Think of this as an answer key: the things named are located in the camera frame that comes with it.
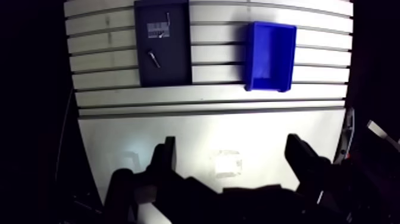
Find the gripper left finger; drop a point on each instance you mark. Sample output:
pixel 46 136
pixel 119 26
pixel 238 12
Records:
pixel 162 187

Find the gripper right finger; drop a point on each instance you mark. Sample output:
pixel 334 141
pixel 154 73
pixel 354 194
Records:
pixel 312 175

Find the dark blue-grey tray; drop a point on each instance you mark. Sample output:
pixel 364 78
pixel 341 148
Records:
pixel 175 62

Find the steel bolt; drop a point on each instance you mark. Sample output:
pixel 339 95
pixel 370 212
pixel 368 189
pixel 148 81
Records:
pixel 154 59

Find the blue bin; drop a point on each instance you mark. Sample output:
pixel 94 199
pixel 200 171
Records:
pixel 268 53

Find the pale holed strip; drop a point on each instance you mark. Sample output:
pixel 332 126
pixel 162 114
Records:
pixel 346 137

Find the small steel screw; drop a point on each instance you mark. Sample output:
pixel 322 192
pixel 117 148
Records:
pixel 161 35

